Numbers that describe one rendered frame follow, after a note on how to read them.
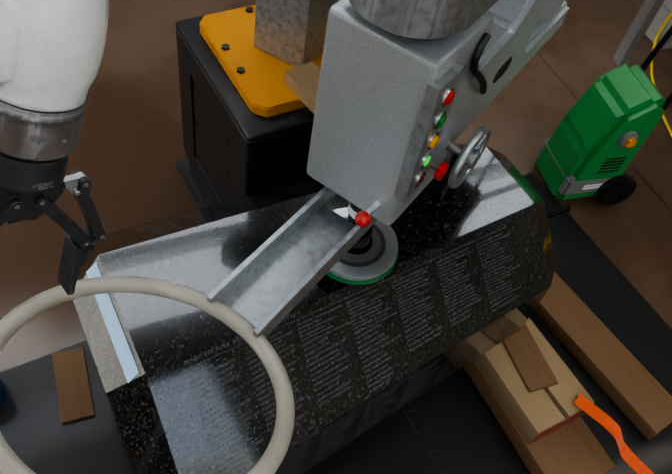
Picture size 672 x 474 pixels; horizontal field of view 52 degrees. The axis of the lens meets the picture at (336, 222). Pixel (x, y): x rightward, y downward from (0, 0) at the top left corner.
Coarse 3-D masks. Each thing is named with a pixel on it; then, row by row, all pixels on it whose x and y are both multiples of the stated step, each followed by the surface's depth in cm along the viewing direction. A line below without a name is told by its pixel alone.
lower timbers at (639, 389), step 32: (544, 320) 262; (576, 320) 257; (576, 352) 253; (608, 352) 250; (480, 384) 239; (608, 384) 244; (640, 384) 244; (640, 416) 237; (544, 448) 223; (576, 448) 225
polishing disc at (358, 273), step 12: (384, 228) 170; (384, 240) 168; (396, 240) 169; (372, 252) 165; (384, 252) 166; (396, 252) 166; (336, 264) 162; (348, 264) 162; (360, 264) 163; (372, 264) 163; (384, 264) 164; (348, 276) 160; (360, 276) 161; (372, 276) 161
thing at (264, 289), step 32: (448, 160) 158; (320, 192) 144; (288, 224) 137; (320, 224) 144; (352, 224) 145; (256, 256) 131; (288, 256) 138; (320, 256) 139; (224, 288) 126; (256, 288) 132; (288, 288) 133; (256, 320) 127
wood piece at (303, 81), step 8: (304, 64) 212; (312, 64) 213; (288, 72) 209; (296, 72) 210; (304, 72) 210; (312, 72) 211; (288, 80) 210; (296, 80) 207; (304, 80) 208; (312, 80) 208; (296, 88) 208; (304, 88) 206; (312, 88) 206; (304, 96) 206; (312, 96) 204; (312, 104) 205; (312, 112) 207
